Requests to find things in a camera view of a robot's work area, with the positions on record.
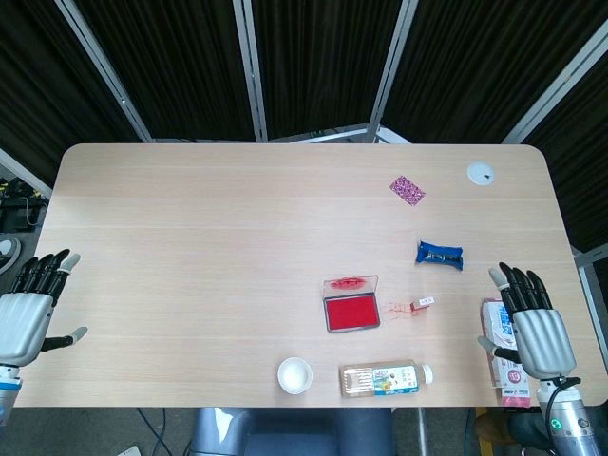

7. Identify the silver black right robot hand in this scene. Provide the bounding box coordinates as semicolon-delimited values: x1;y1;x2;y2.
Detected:
477;260;580;381

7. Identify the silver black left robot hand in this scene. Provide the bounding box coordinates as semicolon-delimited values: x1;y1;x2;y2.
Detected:
0;248;89;368

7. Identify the small red stamp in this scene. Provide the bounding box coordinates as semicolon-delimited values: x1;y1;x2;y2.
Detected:
408;294;437;314

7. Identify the red ink pad case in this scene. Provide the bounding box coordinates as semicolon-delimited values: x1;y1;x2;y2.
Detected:
322;274;382;334

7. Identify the pink white tissue pack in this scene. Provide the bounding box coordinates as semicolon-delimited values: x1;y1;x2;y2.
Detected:
480;296;534;409

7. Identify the yellow stool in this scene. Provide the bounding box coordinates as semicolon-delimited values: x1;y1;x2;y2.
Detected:
474;410;520;456

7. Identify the black equipment pile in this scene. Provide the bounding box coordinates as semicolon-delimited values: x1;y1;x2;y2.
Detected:
0;177;49;234

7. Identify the blue snack wrapper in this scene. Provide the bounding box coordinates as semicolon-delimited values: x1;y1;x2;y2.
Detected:
414;239;466;273

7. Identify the white table leg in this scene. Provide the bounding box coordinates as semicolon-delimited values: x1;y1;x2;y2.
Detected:
416;407;428;456

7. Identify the tea bottle with white cap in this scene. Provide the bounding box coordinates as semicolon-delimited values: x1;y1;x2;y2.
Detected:
338;363;434;399

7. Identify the black curtain panel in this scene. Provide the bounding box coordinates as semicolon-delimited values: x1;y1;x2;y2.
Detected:
524;61;608;256
75;0;260;143
0;0;143;191
250;0;404;142
382;0;608;144

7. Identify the pink patterned card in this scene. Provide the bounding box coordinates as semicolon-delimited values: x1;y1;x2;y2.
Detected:
389;175;427;209

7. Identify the small white bowl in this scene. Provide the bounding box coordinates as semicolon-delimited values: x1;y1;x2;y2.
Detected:
276;356;314;395

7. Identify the grey robot torso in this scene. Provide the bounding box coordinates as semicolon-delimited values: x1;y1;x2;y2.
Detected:
189;407;395;456

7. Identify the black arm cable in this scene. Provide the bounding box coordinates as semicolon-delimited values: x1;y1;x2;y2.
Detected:
544;377;582;431

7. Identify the blue floor cable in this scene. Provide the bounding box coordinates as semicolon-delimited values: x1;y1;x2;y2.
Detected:
137;407;168;456

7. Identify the white round cable grommet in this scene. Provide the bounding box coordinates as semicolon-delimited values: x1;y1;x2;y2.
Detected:
465;161;495;187

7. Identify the grey screen frame post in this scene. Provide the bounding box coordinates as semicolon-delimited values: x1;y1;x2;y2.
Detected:
367;0;420;143
502;12;608;144
53;0;154;143
232;0;270;143

